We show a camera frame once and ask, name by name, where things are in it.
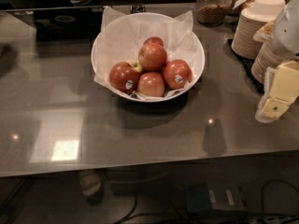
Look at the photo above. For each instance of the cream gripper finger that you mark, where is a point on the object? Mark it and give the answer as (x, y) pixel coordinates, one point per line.
(281, 89)
(264, 33)

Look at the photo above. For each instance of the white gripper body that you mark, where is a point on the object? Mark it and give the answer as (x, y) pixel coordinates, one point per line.
(287, 32)

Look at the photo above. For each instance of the left red apple with sticker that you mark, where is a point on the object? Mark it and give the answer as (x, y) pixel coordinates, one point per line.
(123, 77)

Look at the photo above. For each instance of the yellow-green apple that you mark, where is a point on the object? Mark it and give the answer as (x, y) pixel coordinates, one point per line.
(137, 66)

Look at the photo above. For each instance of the white paper bowl stack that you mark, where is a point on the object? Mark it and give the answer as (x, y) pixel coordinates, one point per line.
(265, 10)

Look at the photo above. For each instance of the black laptop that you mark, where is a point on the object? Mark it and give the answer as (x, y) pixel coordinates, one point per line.
(62, 23)

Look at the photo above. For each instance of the red apple with sticker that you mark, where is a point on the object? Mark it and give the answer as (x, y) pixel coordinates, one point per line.
(123, 77)
(176, 74)

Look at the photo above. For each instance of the rear stack of paper plates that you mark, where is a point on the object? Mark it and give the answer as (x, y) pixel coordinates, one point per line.
(249, 23)

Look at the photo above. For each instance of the person's shoe under table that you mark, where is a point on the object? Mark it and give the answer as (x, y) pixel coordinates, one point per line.
(90, 182)

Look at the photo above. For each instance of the right red apple with sticker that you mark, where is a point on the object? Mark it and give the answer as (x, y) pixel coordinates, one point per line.
(176, 74)

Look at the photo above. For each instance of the back red apple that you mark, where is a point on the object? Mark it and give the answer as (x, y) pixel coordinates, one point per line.
(154, 40)

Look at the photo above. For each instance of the glass jar with granola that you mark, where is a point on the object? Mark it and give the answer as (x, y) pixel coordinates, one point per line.
(211, 12)

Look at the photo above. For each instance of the stack of paper plates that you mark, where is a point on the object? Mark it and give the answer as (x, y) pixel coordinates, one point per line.
(249, 23)
(265, 58)

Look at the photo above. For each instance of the front stack of paper plates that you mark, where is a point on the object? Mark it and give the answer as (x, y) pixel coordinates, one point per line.
(265, 58)

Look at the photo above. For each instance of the top red apple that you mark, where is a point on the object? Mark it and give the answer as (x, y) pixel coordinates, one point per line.
(152, 57)

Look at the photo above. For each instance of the front centre red apple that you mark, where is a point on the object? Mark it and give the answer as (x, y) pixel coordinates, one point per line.
(151, 84)

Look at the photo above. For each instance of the white paper liner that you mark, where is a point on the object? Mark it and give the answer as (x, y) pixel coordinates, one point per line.
(124, 38)

